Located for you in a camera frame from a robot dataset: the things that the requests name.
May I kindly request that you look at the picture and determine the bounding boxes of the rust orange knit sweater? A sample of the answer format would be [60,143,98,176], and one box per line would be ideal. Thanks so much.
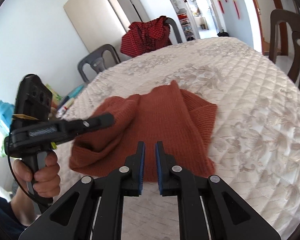
[69,81,217,181]

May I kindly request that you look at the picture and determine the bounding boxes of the person's left forearm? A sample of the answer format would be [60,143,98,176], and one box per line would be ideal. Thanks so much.
[10,188,38,226]

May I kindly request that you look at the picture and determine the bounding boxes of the person's left hand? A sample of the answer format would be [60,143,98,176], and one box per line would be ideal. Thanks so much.
[12,152,61,198]

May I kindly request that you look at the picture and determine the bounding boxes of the blue thermos jug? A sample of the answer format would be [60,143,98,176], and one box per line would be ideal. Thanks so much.
[0,100,14,128]

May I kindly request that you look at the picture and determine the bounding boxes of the white red long box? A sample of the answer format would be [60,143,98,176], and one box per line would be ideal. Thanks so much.
[56,98,75,118]

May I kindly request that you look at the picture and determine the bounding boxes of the floral green paper bag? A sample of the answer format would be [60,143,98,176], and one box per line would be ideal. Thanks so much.
[45,84,63,108]

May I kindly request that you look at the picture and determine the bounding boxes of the grey plastic chair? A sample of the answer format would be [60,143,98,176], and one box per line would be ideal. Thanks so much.
[77,44,121,84]

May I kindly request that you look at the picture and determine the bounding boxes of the white quilted table cover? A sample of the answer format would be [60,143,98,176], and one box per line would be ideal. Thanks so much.
[64,37,300,239]

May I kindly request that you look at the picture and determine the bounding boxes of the beige refrigerator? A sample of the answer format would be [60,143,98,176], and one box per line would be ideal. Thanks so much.
[64,0,150,52]

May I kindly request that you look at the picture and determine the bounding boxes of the red checkered garment on chair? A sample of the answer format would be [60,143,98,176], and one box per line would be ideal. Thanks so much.
[120,16,172,57]

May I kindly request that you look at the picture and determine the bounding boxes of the shoe rack shelf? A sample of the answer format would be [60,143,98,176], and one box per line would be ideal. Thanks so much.
[177,8,195,41]

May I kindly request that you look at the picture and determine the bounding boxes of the chair under red garment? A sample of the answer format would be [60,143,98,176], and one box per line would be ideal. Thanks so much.
[165,17,183,44]

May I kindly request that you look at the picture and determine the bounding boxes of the dark brown wooden chair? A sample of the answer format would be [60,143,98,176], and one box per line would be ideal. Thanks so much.
[269,9,300,90]

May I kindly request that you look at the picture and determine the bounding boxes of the brown wooden door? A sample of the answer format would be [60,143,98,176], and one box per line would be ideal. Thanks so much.
[253,0,283,55]

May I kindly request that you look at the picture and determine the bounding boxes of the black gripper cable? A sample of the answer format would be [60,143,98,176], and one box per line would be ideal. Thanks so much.
[7,152,51,207]

